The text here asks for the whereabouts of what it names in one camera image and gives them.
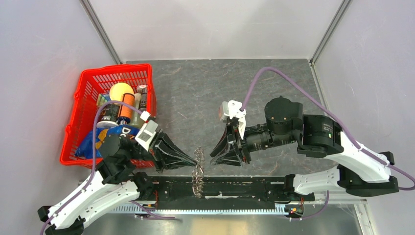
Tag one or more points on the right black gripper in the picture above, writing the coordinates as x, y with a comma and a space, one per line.
230, 154

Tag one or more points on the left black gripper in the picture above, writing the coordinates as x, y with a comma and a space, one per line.
162, 150

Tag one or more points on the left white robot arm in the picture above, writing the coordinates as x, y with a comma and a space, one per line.
113, 181

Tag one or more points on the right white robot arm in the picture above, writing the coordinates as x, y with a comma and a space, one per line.
359, 171

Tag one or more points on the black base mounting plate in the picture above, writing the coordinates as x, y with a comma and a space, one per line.
216, 192

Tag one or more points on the orange cylinder bottle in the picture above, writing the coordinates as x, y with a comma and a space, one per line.
126, 113

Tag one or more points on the black can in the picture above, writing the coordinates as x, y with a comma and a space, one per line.
108, 117

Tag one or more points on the yellow ball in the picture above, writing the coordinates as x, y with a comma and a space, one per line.
118, 90

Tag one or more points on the blue Doritos chip bag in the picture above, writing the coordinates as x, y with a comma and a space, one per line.
85, 148

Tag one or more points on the colourful small box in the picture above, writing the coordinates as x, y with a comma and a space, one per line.
102, 98

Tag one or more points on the red plastic basket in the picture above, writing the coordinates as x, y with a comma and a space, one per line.
92, 83

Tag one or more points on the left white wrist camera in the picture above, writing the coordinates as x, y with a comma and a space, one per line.
147, 132

